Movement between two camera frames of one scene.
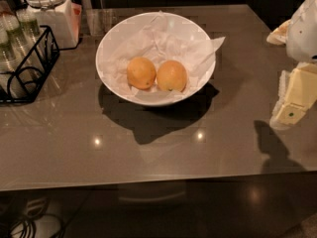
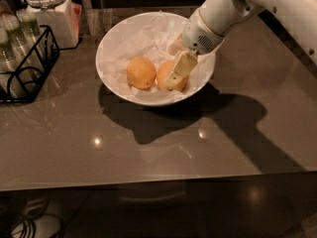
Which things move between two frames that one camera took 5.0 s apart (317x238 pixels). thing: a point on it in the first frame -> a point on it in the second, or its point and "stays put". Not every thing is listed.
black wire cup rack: (23, 85) stays put
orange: (171, 75) stays put
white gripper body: (303, 34) -> (197, 35)
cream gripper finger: (279, 35) -> (178, 46)
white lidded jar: (55, 11) stays put
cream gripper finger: (297, 93) -> (184, 65)
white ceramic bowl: (156, 59) stays put
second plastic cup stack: (15, 54) stays put
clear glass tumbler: (99, 21) stays put
